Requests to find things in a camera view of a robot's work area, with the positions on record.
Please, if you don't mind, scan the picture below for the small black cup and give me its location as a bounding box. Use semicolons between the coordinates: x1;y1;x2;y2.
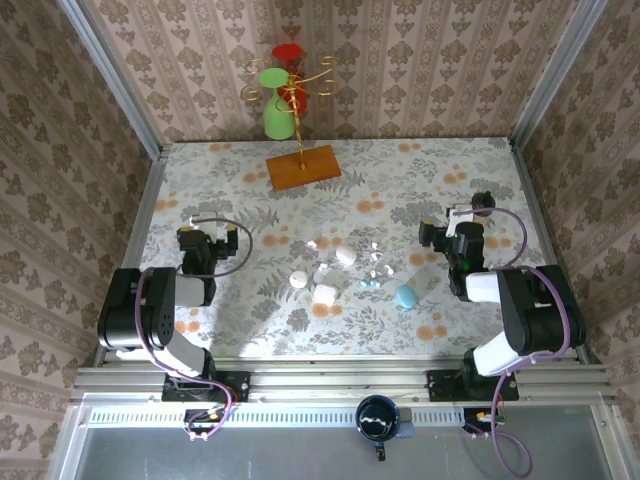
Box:
471;191;497;217

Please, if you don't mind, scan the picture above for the green plastic wine glass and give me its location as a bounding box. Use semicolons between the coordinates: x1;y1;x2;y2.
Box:
257;67;294;142

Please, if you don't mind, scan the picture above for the small grey box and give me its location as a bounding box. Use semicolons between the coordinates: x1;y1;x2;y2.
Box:
398;407;417;440

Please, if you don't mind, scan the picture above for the dark blue mug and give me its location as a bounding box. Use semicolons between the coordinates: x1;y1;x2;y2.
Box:
355;394;402;462

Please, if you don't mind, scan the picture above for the red plastic wine glass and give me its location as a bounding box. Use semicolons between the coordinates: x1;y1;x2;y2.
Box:
272;43;309;114

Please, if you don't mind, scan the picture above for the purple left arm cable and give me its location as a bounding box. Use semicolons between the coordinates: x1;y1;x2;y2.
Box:
130;215;255;443

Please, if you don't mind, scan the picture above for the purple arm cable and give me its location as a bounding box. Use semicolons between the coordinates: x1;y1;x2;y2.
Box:
449;207;576;477
130;215;255;443

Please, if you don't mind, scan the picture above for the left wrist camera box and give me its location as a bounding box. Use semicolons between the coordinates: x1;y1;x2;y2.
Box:
189;212;220;240

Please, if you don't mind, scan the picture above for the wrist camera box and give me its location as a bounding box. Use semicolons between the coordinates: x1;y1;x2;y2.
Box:
445;203;472;237
189;212;220;240

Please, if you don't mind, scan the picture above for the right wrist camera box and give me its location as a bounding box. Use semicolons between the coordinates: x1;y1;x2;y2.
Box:
445;203;472;237

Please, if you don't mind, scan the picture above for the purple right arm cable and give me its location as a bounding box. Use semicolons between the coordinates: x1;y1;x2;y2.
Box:
449;207;576;477

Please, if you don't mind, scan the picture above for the aluminium table side rail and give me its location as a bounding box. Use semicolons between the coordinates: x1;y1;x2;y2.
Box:
508;139;594;365
94;143;169;366

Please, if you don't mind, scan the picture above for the gold wire rack wooden base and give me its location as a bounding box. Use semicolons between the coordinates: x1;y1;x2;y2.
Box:
240;55;343;192

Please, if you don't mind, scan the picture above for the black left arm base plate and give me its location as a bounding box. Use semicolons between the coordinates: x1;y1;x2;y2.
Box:
161;370;251;404

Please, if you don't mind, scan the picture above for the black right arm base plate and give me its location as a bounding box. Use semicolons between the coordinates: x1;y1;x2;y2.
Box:
425;368;520;403

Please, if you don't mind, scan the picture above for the black cable connector block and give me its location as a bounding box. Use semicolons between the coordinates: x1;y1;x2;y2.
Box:
183;407;232;443
462;407;507;441

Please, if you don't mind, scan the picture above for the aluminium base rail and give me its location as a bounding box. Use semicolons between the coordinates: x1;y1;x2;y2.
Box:
69;355;617;404

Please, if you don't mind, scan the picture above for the perforated metal cable duct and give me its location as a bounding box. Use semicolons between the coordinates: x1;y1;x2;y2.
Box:
83;405;467;427

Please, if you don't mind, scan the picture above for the aluminium frame post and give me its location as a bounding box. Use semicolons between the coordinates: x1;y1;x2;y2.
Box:
55;0;165;160
508;0;610;151

